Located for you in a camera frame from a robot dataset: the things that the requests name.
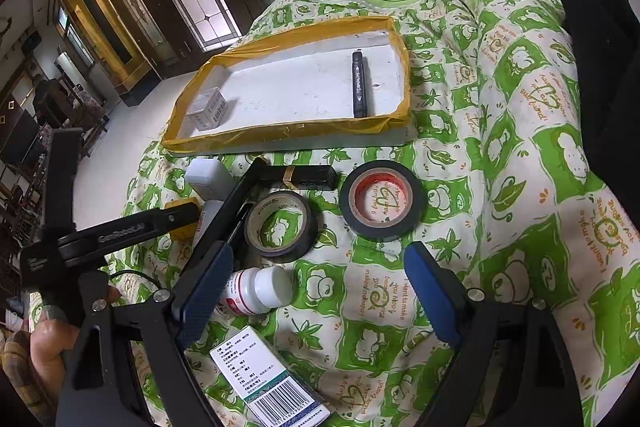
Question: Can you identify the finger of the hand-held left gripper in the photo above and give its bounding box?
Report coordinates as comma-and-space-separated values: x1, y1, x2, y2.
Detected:
192, 158, 268, 268
145, 202, 201, 239

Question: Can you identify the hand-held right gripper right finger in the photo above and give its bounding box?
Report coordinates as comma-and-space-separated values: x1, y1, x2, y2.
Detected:
404, 242, 586, 427

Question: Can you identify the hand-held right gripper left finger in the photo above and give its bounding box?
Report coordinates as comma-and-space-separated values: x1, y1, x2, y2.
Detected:
54, 242, 236, 427

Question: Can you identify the yellow box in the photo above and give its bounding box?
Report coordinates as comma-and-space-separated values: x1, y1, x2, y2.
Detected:
165, 199, 203, 243

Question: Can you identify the black tube with gold band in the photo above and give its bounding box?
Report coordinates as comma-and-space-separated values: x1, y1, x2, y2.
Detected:
257, 164, 339, 192

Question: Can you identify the white medicine box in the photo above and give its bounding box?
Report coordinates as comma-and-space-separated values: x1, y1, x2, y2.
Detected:
209, 326, 332, 427

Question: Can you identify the black tape roll red core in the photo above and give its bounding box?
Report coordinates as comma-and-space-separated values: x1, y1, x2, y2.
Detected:
339, 160, 429, 243

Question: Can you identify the white foam tray yellow edge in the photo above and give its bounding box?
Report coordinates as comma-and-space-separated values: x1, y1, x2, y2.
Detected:
161, 14, 412, 155

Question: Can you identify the person's left forearm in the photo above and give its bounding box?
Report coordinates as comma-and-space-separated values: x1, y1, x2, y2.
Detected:
0, 329, 56, 427

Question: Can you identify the person's left hand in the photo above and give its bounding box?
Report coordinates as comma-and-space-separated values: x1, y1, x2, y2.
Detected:
29, 286, 123, 408

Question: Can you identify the white tube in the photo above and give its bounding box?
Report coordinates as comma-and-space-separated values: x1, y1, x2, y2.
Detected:
197, 199, 227, 249

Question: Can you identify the white pill bottle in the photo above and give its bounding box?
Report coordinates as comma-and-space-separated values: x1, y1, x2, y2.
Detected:
216, 267, 295, 318

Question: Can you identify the grey white box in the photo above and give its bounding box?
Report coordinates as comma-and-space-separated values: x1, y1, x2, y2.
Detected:
187, 87, 230, 132

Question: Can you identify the black television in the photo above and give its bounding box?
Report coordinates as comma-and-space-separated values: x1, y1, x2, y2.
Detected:
0, 111, 44, 166

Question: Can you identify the dark wooden chair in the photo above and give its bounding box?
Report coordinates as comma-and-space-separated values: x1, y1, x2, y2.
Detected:
32, 76, 107, 145

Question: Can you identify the white air conditioner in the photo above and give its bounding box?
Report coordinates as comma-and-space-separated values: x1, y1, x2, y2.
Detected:
54, 52, 109, 106

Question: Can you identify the black marker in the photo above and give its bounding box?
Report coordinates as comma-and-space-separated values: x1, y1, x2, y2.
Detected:
351, 51, 370, 118

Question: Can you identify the green printed blanket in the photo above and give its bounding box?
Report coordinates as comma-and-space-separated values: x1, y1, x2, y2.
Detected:
102, 0, 640, 427

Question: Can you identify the yellow framed wooden cabinet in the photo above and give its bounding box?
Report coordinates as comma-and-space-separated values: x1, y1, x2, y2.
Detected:
42, 0, 162, 96

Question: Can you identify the black cloth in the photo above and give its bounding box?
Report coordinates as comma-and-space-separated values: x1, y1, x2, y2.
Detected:
547, 0, 640, 269

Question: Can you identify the black cable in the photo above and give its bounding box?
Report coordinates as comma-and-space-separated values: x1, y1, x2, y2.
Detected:
106, 270, 167, 297

